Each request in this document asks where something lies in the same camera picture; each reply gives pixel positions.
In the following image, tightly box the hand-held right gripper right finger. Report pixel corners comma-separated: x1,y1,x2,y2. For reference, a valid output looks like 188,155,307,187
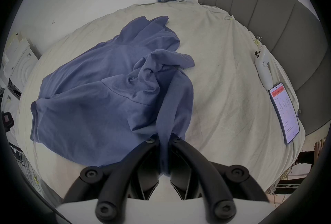
169,134,269,221

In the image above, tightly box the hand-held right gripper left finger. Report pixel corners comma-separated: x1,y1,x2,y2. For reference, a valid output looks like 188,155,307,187
63,136,160,221

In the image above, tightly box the dark blue shirt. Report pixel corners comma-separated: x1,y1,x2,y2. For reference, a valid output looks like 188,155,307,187
30,16,195,175

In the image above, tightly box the bed with beige sheet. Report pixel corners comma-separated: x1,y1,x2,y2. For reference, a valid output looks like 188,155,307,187
15,0,306,201

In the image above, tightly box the smartphone with lit screen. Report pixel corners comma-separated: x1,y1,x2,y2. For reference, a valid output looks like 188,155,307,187
269,83,300,144

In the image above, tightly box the white hand controller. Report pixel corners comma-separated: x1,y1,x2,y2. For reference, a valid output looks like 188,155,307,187
254,46,273,89

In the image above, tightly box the white washing machine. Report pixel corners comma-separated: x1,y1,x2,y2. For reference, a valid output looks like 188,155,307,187
1,32,42,115

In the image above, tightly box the grey padded headboard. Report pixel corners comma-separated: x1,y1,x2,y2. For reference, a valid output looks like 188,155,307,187
198,0,331,136

